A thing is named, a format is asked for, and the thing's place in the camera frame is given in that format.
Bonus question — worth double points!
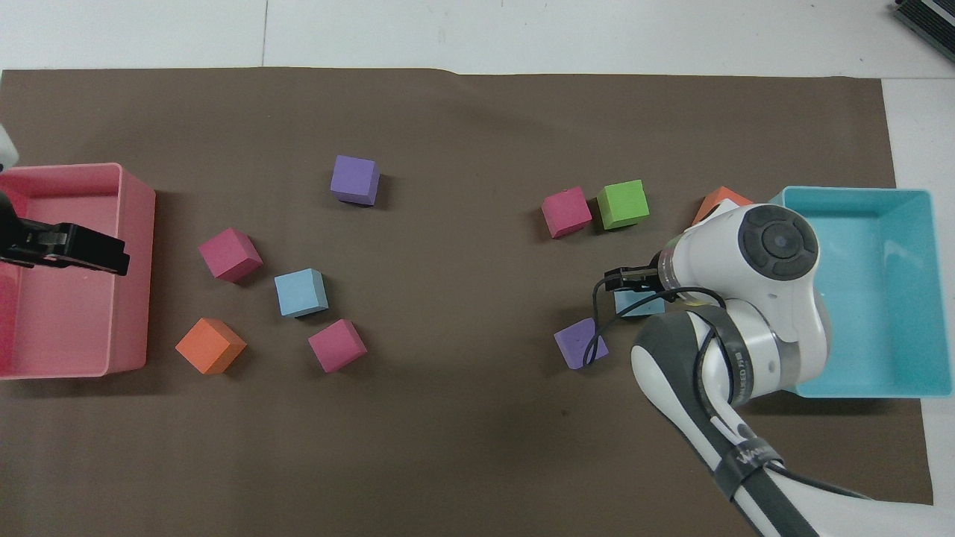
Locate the cyan plastic bin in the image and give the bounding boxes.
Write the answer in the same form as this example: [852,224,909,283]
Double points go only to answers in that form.
[768,186,955,400]

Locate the green foam block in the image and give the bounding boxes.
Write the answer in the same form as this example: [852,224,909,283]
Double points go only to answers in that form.
[596,179,651,230]

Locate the black cable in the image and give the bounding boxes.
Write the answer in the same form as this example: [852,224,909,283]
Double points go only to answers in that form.
[580,266,872,500]

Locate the orange foam block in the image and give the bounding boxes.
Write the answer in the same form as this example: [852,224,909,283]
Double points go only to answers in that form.
[692,186,755,226]
[175,318,248,375]

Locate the light blue foam block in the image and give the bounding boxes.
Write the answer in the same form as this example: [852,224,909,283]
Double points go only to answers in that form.
[613,289,667,319]
[274,268,330,319]

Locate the black stand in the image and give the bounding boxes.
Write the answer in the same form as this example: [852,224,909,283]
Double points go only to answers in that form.
[892,0,955,43]

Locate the magenta foam block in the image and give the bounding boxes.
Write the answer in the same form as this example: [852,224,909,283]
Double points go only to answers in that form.
[308,318,368,374]
[198,227,264,283]
[541,186,593,239]

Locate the purple foam block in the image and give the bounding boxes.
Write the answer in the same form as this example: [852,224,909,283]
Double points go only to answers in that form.
[554,317,610,371]
[331,154,381,207]

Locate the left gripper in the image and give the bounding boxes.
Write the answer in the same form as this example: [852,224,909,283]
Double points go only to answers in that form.
[0,190,47,268]

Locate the pink plastic bin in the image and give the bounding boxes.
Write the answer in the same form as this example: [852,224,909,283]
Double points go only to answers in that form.
[0,163,157,380]

